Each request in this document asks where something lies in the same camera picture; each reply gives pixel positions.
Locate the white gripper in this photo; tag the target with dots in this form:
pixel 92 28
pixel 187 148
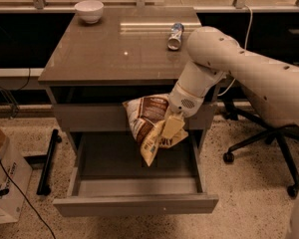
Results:
pixel 183 103

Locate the brown yellow chip bag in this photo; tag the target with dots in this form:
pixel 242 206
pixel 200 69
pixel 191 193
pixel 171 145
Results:
pixel 146 116

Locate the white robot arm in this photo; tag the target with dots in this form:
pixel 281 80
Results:
pixel 271 86

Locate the open grey middle drawer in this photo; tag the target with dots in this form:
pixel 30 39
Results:
pixel 110 178

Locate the grey drawer cabinet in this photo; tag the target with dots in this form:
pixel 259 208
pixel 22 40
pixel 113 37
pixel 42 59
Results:
pixel 122 57

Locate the closed grey top drawer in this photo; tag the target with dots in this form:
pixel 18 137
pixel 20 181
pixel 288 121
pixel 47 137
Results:
pixel 113 117

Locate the blue white can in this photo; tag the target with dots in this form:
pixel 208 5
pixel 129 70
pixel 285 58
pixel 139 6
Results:
pixel 175 37

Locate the black office chair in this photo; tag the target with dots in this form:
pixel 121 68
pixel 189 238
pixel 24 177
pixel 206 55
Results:
pixel 270 133

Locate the white ceramic bowl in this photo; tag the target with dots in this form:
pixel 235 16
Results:
pixel 90 11

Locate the black metal bar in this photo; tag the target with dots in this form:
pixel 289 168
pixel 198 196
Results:
pixel 43 186

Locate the white cardboard box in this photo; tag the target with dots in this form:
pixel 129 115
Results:
pixel 13 169

